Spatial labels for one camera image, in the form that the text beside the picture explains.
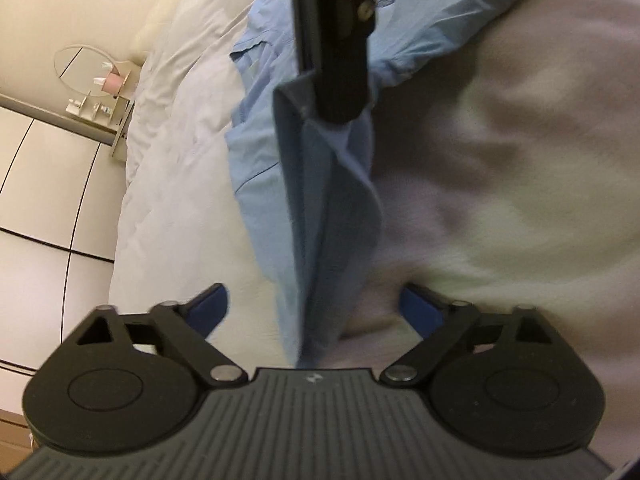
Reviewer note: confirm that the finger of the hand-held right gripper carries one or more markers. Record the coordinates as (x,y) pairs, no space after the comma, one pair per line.
(342,60)

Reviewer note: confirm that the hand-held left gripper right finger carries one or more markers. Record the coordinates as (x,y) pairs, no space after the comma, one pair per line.
(420,310)

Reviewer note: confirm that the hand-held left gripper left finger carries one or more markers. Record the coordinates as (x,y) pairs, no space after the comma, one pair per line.
(212,305)

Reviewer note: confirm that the blue shirt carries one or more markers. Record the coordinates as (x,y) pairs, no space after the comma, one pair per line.
(330,220)

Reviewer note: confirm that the white bed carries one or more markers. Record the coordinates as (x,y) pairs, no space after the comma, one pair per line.
(500,160)

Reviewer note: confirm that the cream pillow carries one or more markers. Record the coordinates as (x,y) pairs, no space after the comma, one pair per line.
(170,15)

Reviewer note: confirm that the bedside shelf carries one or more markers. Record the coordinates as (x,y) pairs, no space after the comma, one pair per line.
(117,120)

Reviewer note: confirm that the cream panelled wardrobe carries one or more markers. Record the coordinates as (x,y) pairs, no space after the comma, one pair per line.
(40,185)

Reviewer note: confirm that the pink cup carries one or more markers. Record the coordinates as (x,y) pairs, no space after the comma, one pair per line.
(113,83)

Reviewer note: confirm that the round glass mirror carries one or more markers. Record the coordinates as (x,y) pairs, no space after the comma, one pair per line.
(80,62)

